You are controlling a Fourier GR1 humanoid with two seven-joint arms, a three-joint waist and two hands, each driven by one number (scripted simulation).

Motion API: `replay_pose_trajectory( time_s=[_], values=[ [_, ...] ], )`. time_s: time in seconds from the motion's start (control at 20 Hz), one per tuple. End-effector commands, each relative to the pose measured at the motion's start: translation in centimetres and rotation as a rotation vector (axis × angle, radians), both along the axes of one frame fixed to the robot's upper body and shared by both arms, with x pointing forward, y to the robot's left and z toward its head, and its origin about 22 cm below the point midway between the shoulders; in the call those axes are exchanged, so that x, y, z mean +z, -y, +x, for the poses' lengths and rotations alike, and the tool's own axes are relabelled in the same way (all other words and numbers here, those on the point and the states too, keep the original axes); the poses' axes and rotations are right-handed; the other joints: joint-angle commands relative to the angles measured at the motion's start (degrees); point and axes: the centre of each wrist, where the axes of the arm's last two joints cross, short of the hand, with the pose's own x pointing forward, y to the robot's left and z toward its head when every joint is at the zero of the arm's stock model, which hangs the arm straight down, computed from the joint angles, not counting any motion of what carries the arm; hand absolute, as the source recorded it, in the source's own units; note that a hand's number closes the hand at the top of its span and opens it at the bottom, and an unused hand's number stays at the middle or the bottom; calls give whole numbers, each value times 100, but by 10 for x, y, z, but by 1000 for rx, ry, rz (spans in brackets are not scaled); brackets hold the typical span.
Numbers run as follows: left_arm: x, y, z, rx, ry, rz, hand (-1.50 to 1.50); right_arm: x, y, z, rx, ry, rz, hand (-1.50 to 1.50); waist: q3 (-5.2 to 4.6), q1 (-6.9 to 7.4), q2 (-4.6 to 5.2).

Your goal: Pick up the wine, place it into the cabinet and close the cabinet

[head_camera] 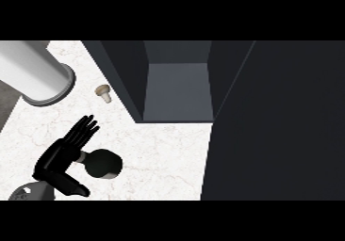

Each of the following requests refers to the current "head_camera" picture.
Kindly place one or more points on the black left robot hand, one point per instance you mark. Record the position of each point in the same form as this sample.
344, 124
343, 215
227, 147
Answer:
60, 157

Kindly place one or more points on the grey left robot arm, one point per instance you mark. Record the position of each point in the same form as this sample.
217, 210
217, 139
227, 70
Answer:
35, 192

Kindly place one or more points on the dark grey cabinet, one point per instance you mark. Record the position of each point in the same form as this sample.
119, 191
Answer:
176, 91

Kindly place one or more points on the beige mushroom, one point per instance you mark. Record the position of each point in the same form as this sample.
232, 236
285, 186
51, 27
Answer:
104, 91

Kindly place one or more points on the white cylindrical canister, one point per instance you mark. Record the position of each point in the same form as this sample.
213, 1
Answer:
29, 72

